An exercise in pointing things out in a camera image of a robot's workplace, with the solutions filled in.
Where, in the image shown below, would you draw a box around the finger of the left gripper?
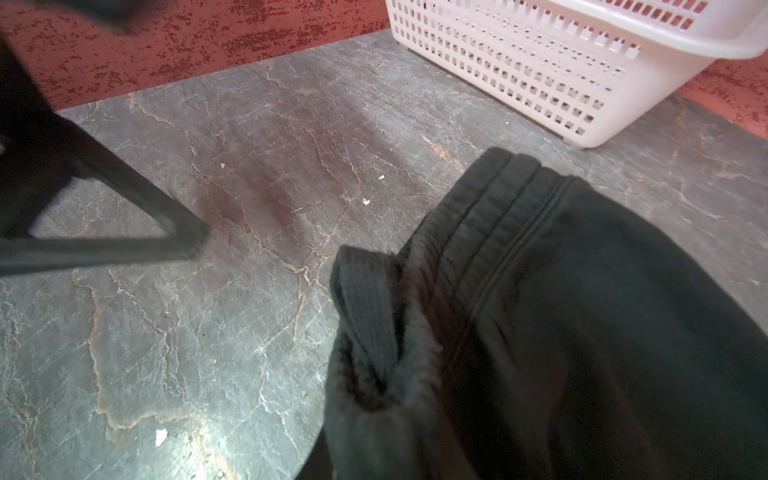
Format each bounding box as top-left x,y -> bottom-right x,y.
0,35 -> 211,278

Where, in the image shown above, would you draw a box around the black shorts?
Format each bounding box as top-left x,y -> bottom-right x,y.
299,147 -> 767,479

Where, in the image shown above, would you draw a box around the white plastic basket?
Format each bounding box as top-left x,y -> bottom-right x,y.
386,0 -> 767,148

